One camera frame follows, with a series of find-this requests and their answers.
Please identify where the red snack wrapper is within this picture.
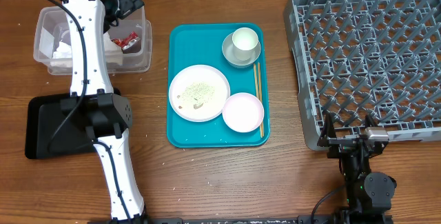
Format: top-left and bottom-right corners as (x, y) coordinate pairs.
(112, 32), (141, 51)

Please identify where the white napkin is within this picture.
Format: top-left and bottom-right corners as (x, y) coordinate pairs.
(103, 32), (123, 65)
(50, 42), (72, 68)

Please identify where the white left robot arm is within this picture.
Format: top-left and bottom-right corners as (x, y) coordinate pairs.
(61, 0), (147, 223)

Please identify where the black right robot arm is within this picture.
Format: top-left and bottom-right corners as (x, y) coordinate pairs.
(310, 111), (397, 223)

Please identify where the grey dishwasher rack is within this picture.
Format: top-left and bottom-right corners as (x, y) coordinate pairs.
(284, 0), (440, 150)

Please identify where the clear plastic bin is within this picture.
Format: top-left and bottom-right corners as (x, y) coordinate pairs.
(33, 7), (152, 75)

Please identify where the teal serving tray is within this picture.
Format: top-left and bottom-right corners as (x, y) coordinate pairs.
(166, 23), (271, 148)

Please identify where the small white bowl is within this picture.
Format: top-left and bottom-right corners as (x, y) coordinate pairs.
(222, 92), (265, 133)

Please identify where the right wooden chopstick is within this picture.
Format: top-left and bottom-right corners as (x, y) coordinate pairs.
(256, 62), (265, 134)

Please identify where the wooden chopstick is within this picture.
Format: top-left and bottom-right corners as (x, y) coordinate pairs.
(256, 62), (265, 134)
(254, 64), (264, 138)

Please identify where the left wooden chopstick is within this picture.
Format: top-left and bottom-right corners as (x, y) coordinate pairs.
(254, 64), (264, 138)

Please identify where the grey saucer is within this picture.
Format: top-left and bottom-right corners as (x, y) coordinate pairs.
(222, 33), (261, 68)

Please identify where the large white plate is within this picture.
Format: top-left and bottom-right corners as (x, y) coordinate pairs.
(168, 65), (230, 122)

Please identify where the white cup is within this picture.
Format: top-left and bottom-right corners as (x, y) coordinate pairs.
(232, 28), (259, 61)

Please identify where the black tray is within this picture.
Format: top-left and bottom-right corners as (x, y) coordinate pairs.
(24, 87), (121, 160)

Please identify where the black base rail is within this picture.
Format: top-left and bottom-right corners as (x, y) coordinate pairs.
(150, 215), (332, 224)

